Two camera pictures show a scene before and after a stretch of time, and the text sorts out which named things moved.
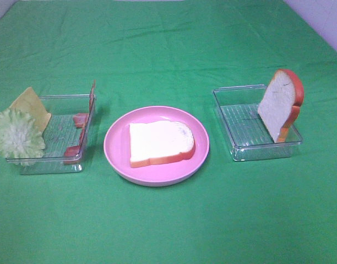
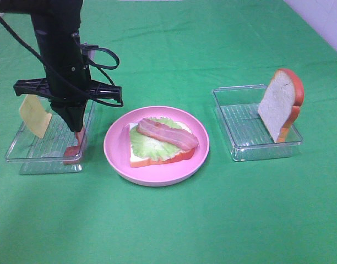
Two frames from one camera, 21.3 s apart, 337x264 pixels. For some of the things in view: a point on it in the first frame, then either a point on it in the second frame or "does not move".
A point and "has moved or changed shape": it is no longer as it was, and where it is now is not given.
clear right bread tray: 246,132 does not move
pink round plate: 117,146 does not move
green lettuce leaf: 16,136 → 148,148
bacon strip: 80,119 has moved or changed shape
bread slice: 279,107 does not move
